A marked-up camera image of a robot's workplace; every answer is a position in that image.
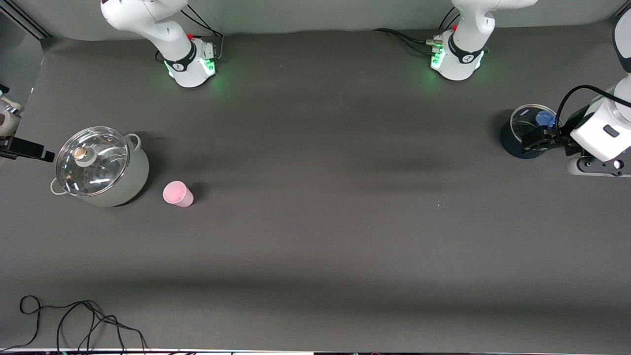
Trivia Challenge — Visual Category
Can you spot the glass lid blue knob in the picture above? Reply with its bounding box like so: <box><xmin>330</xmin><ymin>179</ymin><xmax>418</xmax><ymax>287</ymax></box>
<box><xmin>510</xmin><ymin>104</ymin><xmax>558</xmax><ymax>148</ymax></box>

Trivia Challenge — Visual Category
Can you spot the black metal frame rail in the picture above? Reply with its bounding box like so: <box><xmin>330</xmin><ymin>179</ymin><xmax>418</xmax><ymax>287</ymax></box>
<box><xmin>0</xmin><ymin>0</ymin><xmax>51</xmax><ymax>40</ymax></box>

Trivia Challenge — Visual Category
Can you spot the black arm base cable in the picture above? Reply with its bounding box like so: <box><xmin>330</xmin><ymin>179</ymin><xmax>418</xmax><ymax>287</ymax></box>
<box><xmin>441</xmin><ymin>7</ymin><xmax>460</xmax><ymax>31</ymax></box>
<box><xmin>372</xmin><ymin>28</ymin><xmax>442</xmax><ymax>56</ymax></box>
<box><xmin>185</xmin><ymin>5</ymin><xmax>225</xmax><ymax>62</ymax></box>

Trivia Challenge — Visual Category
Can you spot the pink plastic cup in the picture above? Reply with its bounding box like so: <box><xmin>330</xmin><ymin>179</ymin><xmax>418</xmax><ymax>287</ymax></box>
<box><xmin>163</xmin><ymin>180</ymin><xmax>194</xmax><ymax>208</ymax></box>

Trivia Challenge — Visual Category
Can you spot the dark grey table mat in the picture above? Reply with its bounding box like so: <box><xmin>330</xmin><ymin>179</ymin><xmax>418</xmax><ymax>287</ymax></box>
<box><xmin>0</xmin><ymin>30</ymin><xmax>631</xmax><ymax>352</ymax></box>

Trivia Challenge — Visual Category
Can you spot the pale green cooking pot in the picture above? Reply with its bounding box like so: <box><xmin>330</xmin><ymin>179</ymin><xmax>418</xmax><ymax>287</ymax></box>
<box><xmin>49</xmin><ymin>132</ymin><xmax>150</xmax><ymax>208</ymax></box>

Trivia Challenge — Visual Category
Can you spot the glass pot lid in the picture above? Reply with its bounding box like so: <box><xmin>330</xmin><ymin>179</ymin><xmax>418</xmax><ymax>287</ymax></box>
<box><xmin>55</xmin><ymin>126</ymin><xmax>130</xmax><ymax>197</ymax></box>

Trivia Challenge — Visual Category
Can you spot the long tangled black cable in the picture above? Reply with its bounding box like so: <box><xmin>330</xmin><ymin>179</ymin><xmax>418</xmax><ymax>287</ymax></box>
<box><xmin>0</xmin><ymin>295</ymin><xmax>148</xmax><ymax>353</ymax></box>

